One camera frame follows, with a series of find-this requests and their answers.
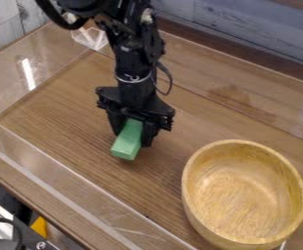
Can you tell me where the green rectangular block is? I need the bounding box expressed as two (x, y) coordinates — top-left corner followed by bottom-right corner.
(111, 119), (143, 160)

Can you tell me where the black cable bottom left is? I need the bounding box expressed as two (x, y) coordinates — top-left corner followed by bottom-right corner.
(0, 217), (28, 250)

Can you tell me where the clear acrylic corner bracket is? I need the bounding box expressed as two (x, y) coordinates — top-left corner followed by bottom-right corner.
(71, 27), (109, 51)

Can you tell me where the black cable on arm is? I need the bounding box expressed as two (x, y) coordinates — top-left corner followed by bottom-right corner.
(34, 0), (99, 31)

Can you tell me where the brown wooden bowl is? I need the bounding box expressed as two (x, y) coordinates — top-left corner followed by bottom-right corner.
(182, 140), (303, 250)

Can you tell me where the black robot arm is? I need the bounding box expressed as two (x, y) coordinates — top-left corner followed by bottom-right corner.
(59, 0), (175, 147)

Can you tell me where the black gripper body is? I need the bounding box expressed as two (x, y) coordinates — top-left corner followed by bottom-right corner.
(95, 76), (175, 131)

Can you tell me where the yellow and black equipment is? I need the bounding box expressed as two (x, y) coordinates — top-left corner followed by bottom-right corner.
(14, 208), (60, 250)

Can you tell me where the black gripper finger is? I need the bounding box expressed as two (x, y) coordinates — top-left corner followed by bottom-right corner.
(142, 121), (159, 147)
(107, 108), (129, 135)

